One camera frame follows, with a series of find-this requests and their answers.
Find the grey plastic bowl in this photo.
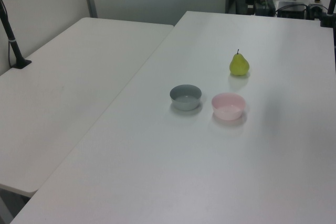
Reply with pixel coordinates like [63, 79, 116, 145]
[169, 84, 203, 111]

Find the black controller box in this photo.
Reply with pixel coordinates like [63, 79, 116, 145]
[275, 0, 309, 18]

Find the green yellow pear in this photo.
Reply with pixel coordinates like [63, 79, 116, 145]
[229, 49, 250, 77]

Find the white side table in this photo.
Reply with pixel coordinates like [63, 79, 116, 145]
[0, 17, 175, 198]

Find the pink plastic bowl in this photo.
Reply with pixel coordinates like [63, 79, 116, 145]
[211, 92, 246, 120]

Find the black pole with white band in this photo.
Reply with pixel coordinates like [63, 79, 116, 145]
[0, 0, 33, 70]

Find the grey waste bin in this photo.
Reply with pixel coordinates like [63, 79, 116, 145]
[234, 0, 248, 14]

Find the black clamped camera pole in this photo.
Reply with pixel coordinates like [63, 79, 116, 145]
[319, 0, 336, 28]

